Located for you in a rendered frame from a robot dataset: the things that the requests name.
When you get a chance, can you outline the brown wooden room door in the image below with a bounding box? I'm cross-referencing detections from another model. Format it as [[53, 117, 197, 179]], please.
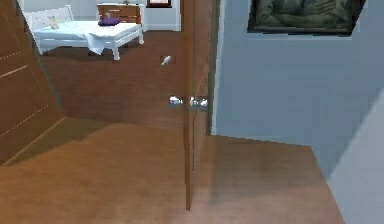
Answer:
[[180, 0, 221, 212]]

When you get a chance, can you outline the dark framed window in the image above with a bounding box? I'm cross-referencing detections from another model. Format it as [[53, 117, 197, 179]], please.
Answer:
[[146, 0, 173, 9]]

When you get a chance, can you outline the brown wooden chest of drawers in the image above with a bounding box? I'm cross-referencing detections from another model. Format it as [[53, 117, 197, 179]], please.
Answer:
[[96, 2, 146, 32]]

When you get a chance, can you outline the purple pillow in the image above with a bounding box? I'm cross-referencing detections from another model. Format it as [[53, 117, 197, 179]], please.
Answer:
[[97, 16, 122, 27]]

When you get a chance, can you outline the white bed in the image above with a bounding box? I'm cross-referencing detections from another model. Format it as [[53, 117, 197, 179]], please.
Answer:
[[23, 4, 146, 62]]

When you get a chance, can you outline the beige teddy bear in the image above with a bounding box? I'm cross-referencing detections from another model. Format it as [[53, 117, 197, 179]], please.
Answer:
[[47, 15, 60, 31]]

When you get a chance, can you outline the brown wooden cupboard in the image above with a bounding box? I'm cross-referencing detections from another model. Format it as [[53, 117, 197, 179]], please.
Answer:
[[0, 0, 66, 167]]

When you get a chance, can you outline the silver door handle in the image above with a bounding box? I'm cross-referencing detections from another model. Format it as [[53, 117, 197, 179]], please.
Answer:
[[168, 95, 210, 112]]

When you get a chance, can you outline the dark framed wall picture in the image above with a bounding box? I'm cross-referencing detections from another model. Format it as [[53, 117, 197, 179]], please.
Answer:
[[247, 0, 367, 37]]

